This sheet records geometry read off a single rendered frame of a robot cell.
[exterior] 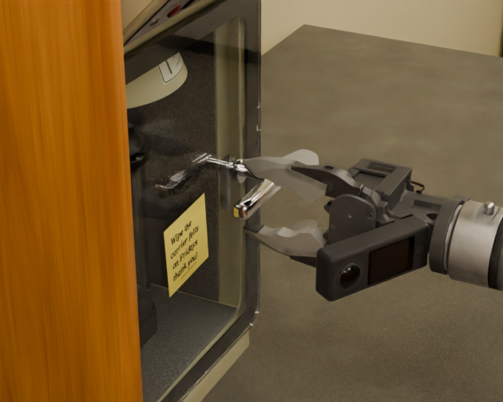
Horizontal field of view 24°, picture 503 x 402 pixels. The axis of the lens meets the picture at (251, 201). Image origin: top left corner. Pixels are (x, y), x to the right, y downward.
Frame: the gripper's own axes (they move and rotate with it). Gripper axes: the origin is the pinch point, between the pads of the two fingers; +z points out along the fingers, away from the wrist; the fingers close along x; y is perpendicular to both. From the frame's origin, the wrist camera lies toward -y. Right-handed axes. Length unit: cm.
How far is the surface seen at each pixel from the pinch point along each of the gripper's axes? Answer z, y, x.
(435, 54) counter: 16, 111, -26
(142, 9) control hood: -1.8, -21.2, 26.4
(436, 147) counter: 3, 72, -26
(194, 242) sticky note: 4.2, -4.1, -3.6
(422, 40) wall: 49, 203, -60
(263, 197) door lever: -0.9, 0.9, 0.2
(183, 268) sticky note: 4.2, -6.4, -5.4
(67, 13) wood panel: -1.0, -29.2, 28.5
